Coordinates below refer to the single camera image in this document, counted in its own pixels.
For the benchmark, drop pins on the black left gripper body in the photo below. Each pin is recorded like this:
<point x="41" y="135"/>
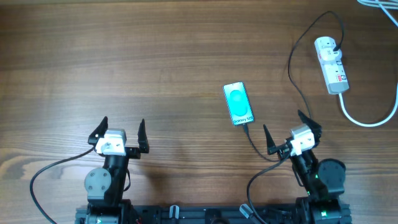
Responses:
<point x="132" y="152"/>

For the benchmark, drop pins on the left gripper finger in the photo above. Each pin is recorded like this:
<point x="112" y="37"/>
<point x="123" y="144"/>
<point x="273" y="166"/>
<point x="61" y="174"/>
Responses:
<point x="98" y="132"/>
<point x="142" y="138"/>

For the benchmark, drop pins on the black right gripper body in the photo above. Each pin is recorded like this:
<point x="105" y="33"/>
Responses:
<point x="284" y="151"/>

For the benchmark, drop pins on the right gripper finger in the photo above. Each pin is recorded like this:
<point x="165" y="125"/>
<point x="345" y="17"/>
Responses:
<point x="271" y="146"/>
<point x="314" y="126"/>

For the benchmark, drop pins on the teal Samsung Galaxy smartphone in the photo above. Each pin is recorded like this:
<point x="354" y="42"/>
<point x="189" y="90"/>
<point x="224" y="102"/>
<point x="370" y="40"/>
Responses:
<point x="238" y="103"/>

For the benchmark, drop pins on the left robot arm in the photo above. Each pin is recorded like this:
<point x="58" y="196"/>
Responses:
<point x="105" y="185"/>

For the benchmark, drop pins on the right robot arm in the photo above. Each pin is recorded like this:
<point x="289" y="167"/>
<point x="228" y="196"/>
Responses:
<point x="323" y="180"/>

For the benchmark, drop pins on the white USB charger plug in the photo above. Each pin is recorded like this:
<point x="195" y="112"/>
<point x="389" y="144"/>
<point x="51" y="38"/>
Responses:
<point x="329" y="55"/>

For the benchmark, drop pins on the white power strip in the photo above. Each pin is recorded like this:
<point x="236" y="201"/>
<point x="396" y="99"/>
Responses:
<point x="333" y="72"/>

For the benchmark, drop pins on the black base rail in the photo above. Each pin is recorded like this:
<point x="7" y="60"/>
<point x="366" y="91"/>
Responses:
<point x="274" y="213"/>

